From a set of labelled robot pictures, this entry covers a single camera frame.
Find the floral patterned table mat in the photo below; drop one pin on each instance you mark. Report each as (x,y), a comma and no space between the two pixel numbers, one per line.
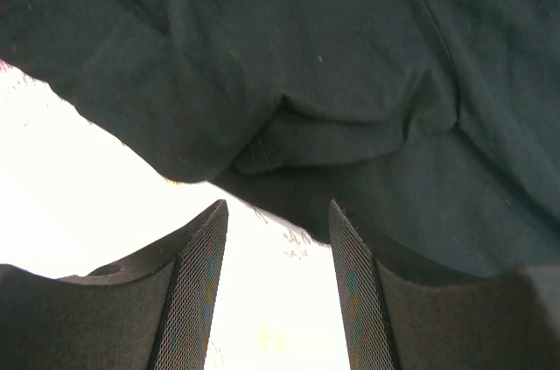
(74,198)

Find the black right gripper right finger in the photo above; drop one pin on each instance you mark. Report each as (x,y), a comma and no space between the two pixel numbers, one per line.
(401,310)

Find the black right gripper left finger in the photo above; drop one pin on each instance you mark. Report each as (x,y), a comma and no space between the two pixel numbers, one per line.
(152,309)

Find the black t-shirt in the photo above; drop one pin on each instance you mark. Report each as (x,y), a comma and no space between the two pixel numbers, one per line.
(435,122)

